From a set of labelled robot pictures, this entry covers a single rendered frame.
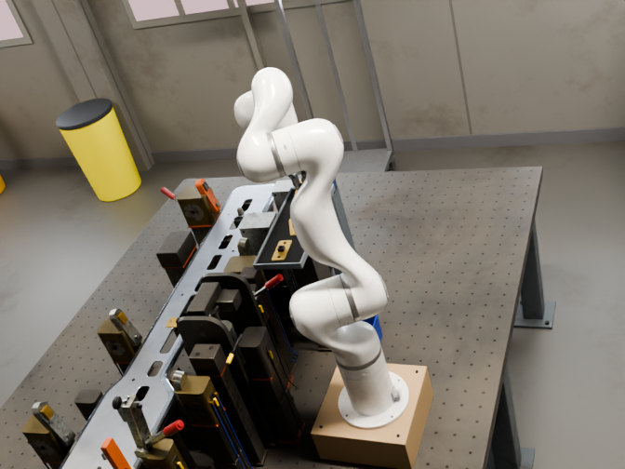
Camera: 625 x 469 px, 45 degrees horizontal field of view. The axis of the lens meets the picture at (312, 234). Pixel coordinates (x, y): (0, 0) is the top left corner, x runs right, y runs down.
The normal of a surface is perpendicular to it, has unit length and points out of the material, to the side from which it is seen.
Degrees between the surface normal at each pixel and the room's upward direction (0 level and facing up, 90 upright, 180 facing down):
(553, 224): 0
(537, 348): 0
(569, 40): 90
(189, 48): 90
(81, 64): 90
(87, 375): 0
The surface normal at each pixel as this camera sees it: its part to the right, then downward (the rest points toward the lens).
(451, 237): -0.25, -0.79
